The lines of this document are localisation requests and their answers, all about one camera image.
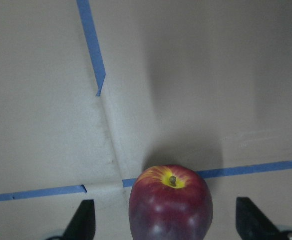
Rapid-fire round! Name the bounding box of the red apple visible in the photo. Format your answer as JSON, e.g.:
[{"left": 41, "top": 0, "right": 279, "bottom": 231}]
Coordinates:
[{"left": 129, "top": 164, "right": 213, "bottom": 240}]

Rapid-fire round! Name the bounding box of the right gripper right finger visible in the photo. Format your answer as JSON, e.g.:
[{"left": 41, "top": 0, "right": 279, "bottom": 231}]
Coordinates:
[{"left": 236, "top": 197, "right": 286, "bottom": 240}]

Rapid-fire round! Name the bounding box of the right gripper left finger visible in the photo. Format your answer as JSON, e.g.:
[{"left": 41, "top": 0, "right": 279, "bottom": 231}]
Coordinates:
[{"left": 61, "top": 199, "right": 96, "bottom": 240}]

